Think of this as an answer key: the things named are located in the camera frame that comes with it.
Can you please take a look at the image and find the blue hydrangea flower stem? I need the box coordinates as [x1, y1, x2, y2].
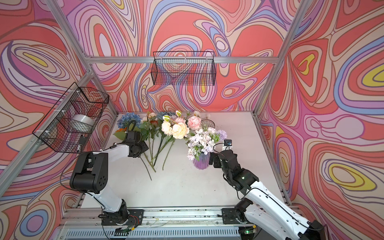
[117, 113, 142, 129]

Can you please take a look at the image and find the pastel mixed flower bouquet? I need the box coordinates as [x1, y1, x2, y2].
[187, 127, 228, 161]

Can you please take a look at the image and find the cream peach rose bunch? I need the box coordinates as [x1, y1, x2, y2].
[161, 116, 190, 139]

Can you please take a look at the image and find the pink peony flower stem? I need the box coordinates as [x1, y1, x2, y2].
[175, 111, 202, 131]

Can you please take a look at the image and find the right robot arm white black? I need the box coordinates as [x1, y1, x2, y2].
[211, 150, 326, 240]

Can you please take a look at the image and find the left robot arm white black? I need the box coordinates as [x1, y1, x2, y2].
[70, 131, 149, 226]

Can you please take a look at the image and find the purple ribbed glass vase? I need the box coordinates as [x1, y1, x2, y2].
[193, 153, 211, 170]

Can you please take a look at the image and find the clear ribbed glass vase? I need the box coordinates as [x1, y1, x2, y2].
[201, 119, 216, 130]

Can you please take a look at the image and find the teal succulent flower bunch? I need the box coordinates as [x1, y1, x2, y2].
[157, 112, 176, 121]

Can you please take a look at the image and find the silver tape roll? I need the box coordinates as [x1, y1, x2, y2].
[70, 114, 95, 133]

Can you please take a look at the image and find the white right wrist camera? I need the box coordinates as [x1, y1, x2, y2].
[224, 139, 233, 150]

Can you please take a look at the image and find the black wire basket left wall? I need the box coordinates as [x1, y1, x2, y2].
[33, 83, 110, 154]

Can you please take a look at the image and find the black wire basket wall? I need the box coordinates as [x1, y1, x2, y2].
[151, 51, 217, 86]
[33, 83, 110, 154]

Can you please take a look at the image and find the black wire basket back wall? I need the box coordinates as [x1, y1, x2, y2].
[151, 51, 217, 86]

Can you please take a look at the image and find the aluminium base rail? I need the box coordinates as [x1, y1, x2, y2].
[53, 205, 301, 240]

